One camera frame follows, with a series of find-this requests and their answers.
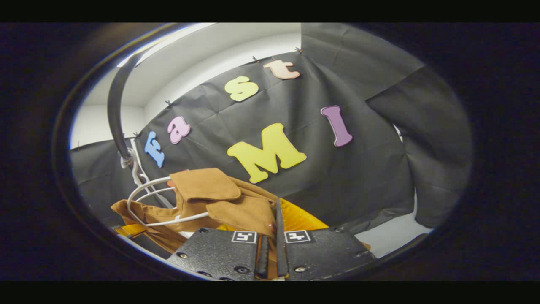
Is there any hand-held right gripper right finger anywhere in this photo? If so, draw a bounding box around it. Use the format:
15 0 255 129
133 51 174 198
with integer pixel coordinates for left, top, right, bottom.
275 198 377 282

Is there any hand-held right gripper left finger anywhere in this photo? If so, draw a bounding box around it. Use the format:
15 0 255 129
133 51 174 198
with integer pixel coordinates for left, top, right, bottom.
166 228 271 281

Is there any white clothes hanger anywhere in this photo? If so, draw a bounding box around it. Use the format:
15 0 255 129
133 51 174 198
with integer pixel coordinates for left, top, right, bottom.
120 138 174 209
126 176 210 227

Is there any brown jacket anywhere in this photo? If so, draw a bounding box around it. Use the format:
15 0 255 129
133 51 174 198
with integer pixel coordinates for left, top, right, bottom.
111 168 280 255

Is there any black backdrop cloth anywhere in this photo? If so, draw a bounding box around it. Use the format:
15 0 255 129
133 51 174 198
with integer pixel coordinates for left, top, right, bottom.
70 23 473 235

